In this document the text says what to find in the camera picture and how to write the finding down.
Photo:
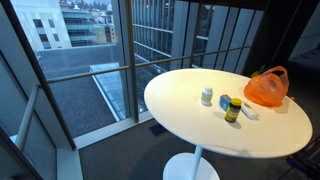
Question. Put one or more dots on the yellow and brown pill bottle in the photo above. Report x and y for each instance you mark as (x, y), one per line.
(232, 112)

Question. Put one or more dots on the white pill bottle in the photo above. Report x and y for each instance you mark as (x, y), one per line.
(206, 97)

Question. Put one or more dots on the orange plastic bag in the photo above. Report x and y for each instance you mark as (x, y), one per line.
(265, 89)

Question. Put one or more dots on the dark floor vent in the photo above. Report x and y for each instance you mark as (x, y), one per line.
(158, 129)

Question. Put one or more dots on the blue small carton box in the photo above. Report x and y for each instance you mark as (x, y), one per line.
(224, 101)

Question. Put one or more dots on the white flat rectangular box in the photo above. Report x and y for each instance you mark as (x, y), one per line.
(250, 112)

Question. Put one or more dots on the small yellow green object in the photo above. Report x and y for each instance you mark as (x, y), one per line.
(255, 73)

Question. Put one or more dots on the dark equipment on floor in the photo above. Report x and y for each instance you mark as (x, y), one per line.
(306, 160)

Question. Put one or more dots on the white table pedestal base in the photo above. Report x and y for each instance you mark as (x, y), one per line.
(181, 168)

